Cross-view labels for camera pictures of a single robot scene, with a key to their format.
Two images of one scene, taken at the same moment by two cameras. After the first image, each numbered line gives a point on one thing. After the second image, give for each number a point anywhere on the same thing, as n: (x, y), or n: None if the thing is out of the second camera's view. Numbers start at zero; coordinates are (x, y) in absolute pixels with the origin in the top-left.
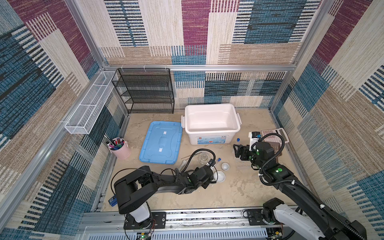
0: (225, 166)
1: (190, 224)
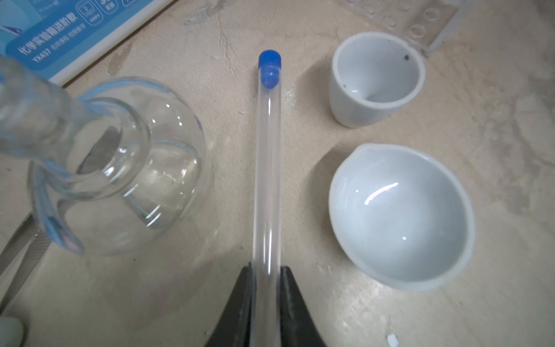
0: (372, 74)
1: None
